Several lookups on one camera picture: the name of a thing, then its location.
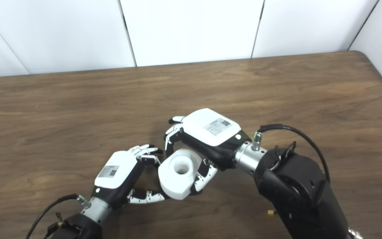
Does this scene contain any round white piece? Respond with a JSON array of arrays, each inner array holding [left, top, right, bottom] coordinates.
[[158, 149, 203, 200]]

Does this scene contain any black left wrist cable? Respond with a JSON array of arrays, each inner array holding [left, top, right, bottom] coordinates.
[[25, 194, 89, 239]]

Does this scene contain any white and black left hand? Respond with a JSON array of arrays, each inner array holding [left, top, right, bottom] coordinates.
[[91, 144, 166, 210]]

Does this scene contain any white and black right hand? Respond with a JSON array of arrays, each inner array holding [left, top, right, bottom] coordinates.
[[164, 108, 252, 196]]

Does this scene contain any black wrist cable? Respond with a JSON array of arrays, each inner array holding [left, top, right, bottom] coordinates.
[[252, 124, 331, 183], [25, 194, 89, 239]]

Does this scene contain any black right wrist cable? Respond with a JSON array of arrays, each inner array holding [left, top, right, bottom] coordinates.
[[252, 124, 331, 183]]

